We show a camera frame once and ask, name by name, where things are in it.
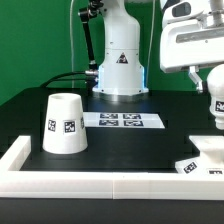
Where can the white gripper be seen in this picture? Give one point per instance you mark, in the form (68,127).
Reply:
(192,37)

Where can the white lamp bulb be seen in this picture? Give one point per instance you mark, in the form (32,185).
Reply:
(215,81)

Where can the white lamp base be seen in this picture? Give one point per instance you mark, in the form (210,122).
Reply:
(210,160)

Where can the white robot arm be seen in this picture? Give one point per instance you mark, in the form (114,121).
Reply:
(121,73)

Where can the white lamp shade cone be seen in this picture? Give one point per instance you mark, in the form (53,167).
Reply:
(64,131)

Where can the white marker sheet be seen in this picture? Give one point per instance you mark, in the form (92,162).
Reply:
(123,120)

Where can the white frame wall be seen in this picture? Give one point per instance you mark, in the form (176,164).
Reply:
(16,183)

